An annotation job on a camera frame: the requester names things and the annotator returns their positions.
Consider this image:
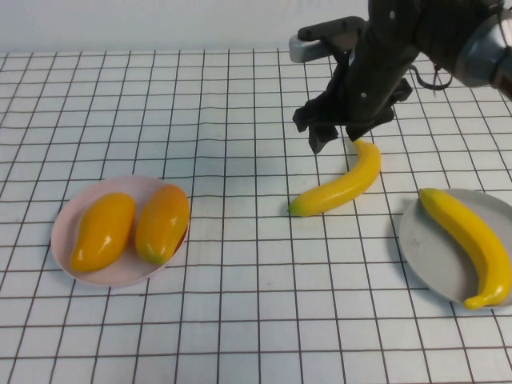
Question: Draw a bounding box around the orange mango with green tip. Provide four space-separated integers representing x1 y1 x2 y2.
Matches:
134 184 190 266

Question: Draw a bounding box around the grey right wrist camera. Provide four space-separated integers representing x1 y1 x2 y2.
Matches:
287 15 367 64

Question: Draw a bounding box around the plain yellow-orange mango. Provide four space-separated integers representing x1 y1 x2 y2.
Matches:
70 192 138 274

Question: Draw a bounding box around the grey round plate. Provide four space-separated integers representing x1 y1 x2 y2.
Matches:
398 188 512 310

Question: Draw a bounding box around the small yellow plastic banana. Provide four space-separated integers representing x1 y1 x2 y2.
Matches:
287 138 382 218

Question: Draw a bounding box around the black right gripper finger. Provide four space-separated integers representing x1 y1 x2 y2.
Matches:
308 125 341 156
345 109 396 142

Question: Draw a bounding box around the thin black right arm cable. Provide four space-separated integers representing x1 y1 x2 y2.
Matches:
407 59 455 97

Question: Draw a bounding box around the white black-grid tablecloth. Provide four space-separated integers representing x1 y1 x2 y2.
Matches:
0 42 512 384

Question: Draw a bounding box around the large yellow plastic banana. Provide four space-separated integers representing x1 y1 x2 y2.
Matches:
418 187 512 312

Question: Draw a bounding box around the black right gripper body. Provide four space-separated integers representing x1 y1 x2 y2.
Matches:
292 0 420 131

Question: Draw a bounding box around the pink round plate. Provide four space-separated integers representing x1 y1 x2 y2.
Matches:
50 174 190 288

